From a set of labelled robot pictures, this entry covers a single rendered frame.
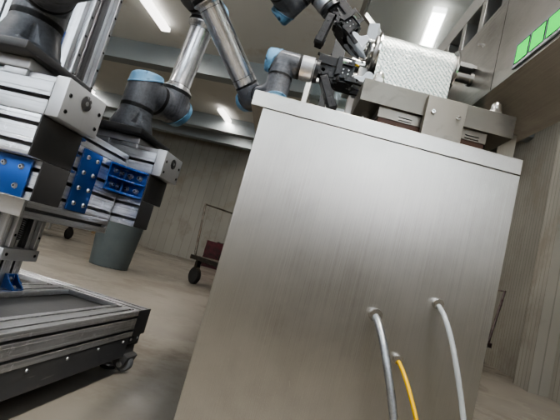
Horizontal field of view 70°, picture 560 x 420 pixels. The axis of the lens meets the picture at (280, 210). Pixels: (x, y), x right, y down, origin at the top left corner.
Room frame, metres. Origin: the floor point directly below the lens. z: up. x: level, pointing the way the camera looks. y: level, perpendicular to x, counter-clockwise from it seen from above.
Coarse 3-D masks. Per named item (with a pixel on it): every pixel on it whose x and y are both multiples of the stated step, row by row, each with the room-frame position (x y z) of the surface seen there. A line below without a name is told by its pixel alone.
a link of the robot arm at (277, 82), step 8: (272, 72) 1.15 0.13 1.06; (280, 72) 1.15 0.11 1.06; (272, 80) 1.15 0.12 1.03; (280, 80) 1.15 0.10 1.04; (288, 80) 1.16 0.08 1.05; (256, 88) 1.21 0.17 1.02; (264, 88) 1.17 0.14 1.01; (272, 88) 1.15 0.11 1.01; (280, 88) 1.15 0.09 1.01; (288, 88) 1.17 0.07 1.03
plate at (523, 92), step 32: (512, 0) 1.06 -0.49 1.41; (544, 0) 0.89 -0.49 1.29; (480, 32) 1.25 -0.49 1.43; (512, 32) 1.02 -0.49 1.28; (480, 64) 1.19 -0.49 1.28; (544, 64) 0.90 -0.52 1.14; (448, 96) 1.42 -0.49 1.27; (480, 96) 1.14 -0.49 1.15; (512, 96) 1.07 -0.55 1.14; (544, 96) 1.03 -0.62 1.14
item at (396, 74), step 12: (384, 60) 1.18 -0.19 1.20; (384, 72) 1.18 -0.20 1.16; (396, 72) 1.18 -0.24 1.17; (408, 72) 1.17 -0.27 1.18; (420, 72) 1.17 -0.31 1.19; (396, 84) 1.18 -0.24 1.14; (408, 84) 1.17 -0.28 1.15; (420, 84) 1.17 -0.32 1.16; (432, 84) 1.17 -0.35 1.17; (444, 84) 1.17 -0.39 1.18; (444, 96) 1.17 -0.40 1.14
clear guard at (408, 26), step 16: (384, 0) 1.89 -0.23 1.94; (400, 0) 1.79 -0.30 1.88; (416, 0) 1.70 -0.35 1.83; (432, 0) 1.61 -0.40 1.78; (448, 0) 1.53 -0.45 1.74; (464, 0) 1.46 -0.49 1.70; (368, 16) 2.10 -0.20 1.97; (384, 16) 1.97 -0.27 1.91; (400, 16) 1.86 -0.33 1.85; (416, 16) 1.76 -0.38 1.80; (432, 16) 1.67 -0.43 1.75; (448, 16) 1.59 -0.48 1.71; (384, 32) 2.07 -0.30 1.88; (400, 32) 1.95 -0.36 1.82; (416, 32) 1.84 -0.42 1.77; (432, 32) 1.74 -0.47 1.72; (448, 32) 1.65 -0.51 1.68
